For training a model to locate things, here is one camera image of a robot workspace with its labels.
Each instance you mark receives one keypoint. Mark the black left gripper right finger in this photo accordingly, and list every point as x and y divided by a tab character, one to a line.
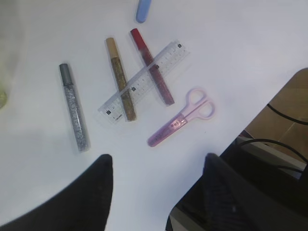
241	193

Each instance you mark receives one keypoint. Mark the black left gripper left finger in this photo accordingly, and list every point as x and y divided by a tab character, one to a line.
84	205

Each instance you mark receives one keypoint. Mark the silver glitter pen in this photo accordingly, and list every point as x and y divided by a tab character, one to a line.
75	109

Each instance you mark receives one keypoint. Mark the gold glitter pen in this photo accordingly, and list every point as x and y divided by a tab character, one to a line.
120	79

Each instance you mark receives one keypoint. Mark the clear plastic ruler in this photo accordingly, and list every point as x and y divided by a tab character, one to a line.
141	83

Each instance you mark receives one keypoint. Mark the red glitter pen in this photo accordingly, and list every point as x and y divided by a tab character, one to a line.
154	71

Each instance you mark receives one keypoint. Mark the pink scissors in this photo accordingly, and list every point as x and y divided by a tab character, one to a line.
203	109

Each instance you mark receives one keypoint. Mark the yellow tea bottle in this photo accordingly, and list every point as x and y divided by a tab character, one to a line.
11	41

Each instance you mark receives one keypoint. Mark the blue scissors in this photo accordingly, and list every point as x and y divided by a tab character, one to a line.
142	10

